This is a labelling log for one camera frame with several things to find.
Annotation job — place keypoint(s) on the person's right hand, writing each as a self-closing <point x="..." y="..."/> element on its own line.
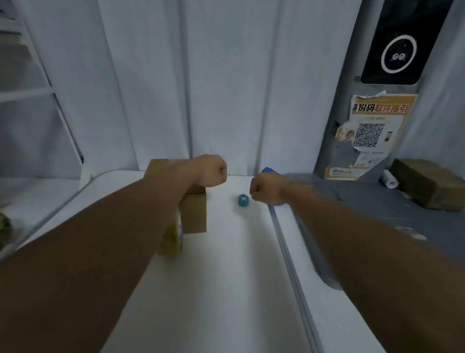
<point x="267" y="189"/>

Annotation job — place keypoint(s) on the person's left hand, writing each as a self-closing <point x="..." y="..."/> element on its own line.
<point x="209" y="171"/>

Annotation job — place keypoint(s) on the teal box cutter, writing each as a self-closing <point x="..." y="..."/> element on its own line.
<point x="243" y="200"/>

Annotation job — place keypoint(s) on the brown cardboard box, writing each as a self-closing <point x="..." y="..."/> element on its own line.
<point x="194" y="214"/>

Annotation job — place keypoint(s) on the yellowish packing tape roll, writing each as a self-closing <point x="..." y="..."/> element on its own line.
<point x="174" y="240"/>

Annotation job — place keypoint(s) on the person's left forearm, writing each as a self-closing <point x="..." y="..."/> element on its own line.
<point x="91" y="254"/>

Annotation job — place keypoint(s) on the person's right forearm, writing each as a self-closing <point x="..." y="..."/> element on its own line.
<point x="363" y="262"/>

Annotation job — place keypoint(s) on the blue round tape dispenser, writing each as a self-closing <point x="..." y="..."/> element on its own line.
<point x="269" y="170"/>

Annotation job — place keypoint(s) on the small orange label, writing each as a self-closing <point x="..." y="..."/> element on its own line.
<point x="341" y="174"/>

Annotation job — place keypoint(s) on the white curtain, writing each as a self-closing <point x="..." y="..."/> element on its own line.
<point x="225" y="80"/>

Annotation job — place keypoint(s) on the small torn picture sticker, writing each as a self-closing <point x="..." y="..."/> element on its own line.
<point x="343" y="132"/>

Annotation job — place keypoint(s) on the small white paper notice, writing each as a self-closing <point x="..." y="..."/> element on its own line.
<point x="370" y="160"/>

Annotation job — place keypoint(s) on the grey kiosk pillar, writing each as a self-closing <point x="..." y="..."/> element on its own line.
<point x="341" y="109"/>

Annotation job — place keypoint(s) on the grey cutting mat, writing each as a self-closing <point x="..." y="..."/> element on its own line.
<point x="381" y="211"/>

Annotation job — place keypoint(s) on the small white paper roll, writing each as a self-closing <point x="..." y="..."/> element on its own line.
<point x="389" y="179"/>

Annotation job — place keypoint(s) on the orange poster with square code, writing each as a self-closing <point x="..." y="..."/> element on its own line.
<point x="381" y="112"/>

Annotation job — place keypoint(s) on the white sticker on mat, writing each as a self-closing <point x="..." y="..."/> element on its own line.
<point x="412" y="233"/>

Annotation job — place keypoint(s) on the brown taped parcel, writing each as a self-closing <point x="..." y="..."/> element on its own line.
<point x="425" y="182"/>

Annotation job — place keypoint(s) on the white metal shelf rack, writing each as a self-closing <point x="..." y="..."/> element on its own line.
<point x="32" y="92"/>

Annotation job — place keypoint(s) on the crumpled clear plastic bag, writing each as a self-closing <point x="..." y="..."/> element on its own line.
<point x="4" y="232"/>

